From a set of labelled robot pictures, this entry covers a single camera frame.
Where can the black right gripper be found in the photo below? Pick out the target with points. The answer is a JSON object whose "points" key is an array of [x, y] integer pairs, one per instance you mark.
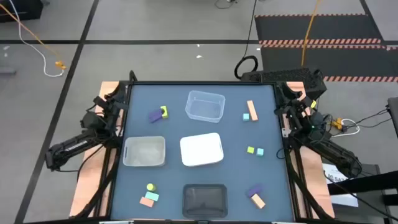
{"points": [[303, 113]]}

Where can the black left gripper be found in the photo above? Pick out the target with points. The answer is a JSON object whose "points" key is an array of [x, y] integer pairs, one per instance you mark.
{"points": [[105, 113]]}

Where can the long orange block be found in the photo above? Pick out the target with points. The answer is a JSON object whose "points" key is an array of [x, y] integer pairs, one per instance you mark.
{"points": [[252, 110]]}

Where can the purple rectangular block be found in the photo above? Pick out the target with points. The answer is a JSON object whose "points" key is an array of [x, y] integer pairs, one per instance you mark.
{"points": [[255, 190], [155, 116]]}

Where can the small teal cube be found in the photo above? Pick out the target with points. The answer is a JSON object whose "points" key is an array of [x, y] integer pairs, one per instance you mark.
{"points": [[260, 152], [246, 117]]}

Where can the yellow-green arch block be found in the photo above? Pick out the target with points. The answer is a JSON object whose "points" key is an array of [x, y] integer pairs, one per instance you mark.
{"points": [[165, 114]]}

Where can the small yellow-green cube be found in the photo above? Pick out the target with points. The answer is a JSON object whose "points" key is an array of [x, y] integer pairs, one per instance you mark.
{"points": [[250, 149]]}

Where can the yellow-green cylinder block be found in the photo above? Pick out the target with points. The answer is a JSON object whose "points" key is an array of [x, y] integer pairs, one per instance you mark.
{"points": [[151, 187]]}

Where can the teal rectangular block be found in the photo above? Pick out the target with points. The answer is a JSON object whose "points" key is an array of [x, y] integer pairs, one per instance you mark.
{"points": [[152, 196]]}

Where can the white plastic bin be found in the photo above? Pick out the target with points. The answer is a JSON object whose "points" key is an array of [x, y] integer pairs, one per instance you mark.
{"points": [[201, 149]]}

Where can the orange rectangular block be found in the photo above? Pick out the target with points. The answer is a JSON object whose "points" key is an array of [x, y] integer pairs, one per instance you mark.
{"points": [[146, 202], [258, 201]]}

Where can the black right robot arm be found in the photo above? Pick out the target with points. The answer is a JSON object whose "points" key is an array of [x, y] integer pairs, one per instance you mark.
{"points": [[335, 152]]}

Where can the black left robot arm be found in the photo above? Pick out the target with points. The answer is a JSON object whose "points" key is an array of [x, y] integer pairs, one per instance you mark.
{"points": [[74, 146]]}

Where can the black perforated computer tower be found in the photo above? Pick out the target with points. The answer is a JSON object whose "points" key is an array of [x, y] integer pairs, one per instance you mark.
{"points": [[280, 75]]}

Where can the grey translucent plastic bin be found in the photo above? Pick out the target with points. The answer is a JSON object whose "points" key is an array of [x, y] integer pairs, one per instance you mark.
{"points": [[144, 152]]}

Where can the yellow power plug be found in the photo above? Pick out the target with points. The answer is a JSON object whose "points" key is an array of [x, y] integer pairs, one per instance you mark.
{"points": [[337, 123]]}

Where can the black mat striped edge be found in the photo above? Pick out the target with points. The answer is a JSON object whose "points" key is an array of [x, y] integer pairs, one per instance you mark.
{"points": [[311, 28], [342, 62]]}

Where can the wooden side board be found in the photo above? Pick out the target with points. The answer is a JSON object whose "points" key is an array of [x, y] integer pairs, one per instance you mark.
{"points": [[318, 193], [84, 183]]}

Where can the clear plastic bin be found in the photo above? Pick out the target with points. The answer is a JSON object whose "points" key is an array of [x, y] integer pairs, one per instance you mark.
{"points": [[205, 107]]}

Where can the white printed paper sheet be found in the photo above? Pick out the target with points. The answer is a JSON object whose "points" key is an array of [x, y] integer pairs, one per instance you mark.
{"points": [[342, 199]]}

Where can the dark grey panel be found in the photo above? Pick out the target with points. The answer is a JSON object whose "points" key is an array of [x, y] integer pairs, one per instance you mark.
{"points": [[394, 115]]}

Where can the black metal beam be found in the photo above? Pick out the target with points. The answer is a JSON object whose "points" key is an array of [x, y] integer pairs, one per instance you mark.
{"points": [[373, 182]]}

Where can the black plastic bin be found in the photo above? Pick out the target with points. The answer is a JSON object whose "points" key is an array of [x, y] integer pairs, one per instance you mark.
{"points": [[204, 201]]}

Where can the black box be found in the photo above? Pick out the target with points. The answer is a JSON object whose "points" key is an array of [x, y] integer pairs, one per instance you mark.
{"points": [[18, 12]]}

